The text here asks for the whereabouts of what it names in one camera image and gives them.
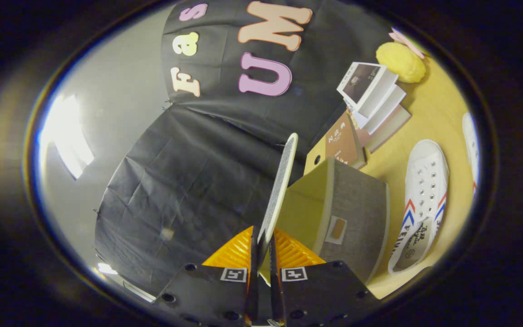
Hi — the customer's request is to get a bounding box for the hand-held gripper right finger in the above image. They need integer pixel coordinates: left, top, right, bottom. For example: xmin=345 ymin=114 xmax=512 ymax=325
xmin=268 ymin=227 xmax=380 ymax=327

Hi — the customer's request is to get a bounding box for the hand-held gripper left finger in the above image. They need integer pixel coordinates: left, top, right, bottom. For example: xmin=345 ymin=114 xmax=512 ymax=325
xmin=155 ymin=226 xmax=260 ymax=327

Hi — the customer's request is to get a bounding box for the grey fabric storage box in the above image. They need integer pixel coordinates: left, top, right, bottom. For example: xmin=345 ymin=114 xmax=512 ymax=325
xmin=257 ymin=133 xmax=391 ymax=286

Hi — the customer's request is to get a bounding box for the white canvas shoe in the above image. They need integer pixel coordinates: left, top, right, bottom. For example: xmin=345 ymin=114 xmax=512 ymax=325
xmin=388 ymin=139 xmax=450 ymax=275
xmin=462 ymin=113 xmax=480 ymax=200

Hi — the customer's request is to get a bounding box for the black backdrop cloth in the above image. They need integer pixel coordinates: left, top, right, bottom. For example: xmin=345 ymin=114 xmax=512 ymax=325
xmin=94 ymin=0 xmax=394 ymax=296

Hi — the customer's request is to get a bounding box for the small blue screen device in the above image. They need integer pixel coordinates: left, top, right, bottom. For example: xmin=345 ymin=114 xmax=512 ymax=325
xmin=97 ymin=263 xmax=155 ymax=302

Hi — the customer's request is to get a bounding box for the brown book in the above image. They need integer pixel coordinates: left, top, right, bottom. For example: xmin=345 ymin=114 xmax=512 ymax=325
xmin=304 ymin=110 xmax=367 ymax=175

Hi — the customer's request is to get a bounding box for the thick white book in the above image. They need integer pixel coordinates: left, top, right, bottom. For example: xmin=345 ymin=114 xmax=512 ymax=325
xmin=357 ymin=104 xmax=412 ymax=154

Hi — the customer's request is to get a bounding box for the yellow plush toy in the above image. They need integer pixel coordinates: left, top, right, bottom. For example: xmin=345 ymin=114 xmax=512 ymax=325
xmin=376 ymin=42 xmax=426 ymax=84

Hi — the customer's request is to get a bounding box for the pink and green plush toy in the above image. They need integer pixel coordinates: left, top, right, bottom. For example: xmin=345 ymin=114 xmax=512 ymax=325
xmin=389 ymin=27 xmax=425 ymax=59

